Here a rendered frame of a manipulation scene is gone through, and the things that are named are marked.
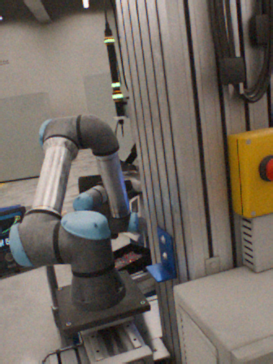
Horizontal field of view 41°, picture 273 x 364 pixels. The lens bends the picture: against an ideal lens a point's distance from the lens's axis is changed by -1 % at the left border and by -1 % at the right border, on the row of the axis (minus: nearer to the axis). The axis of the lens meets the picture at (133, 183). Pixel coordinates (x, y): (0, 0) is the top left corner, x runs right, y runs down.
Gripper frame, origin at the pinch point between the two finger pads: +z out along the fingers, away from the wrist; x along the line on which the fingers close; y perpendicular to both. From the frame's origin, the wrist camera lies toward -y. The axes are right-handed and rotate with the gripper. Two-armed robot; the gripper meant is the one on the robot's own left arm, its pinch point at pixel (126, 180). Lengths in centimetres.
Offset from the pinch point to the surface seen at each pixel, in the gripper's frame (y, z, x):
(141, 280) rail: -10.6, -25.9, 35.8
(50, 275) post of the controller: 8, -54, 19
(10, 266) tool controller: 9, -68, 8
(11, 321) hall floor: 147, 33, 103
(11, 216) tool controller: 9, -62, -6
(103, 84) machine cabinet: 268, 479, -96
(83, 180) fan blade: 40.2, 23.7, 0.9
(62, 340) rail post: 11, -55, 44
